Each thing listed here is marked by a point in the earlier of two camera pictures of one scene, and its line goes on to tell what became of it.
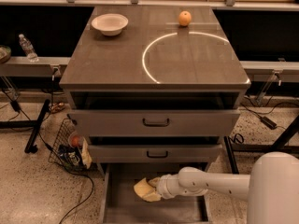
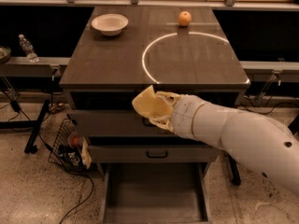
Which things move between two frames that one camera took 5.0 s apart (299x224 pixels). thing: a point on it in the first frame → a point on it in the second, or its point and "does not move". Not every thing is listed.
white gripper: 163,187 → 184,117
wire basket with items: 70,149 does not move
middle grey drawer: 154,153 does not move
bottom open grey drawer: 121,204 does not move
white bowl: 110,24 does not move
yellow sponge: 143,188 → 150,105
